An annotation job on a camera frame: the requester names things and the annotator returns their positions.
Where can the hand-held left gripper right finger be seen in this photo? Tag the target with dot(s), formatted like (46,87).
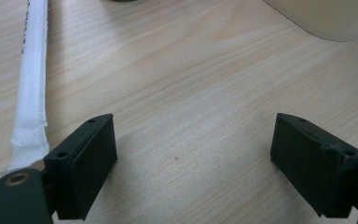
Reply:
(317,168)

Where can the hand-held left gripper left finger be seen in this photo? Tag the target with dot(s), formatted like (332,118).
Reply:
(84,168)

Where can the white paper-wrapped straw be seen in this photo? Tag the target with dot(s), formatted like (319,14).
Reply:
(32,93)

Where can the white square bin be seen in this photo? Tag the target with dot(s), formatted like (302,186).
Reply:
(329,15)

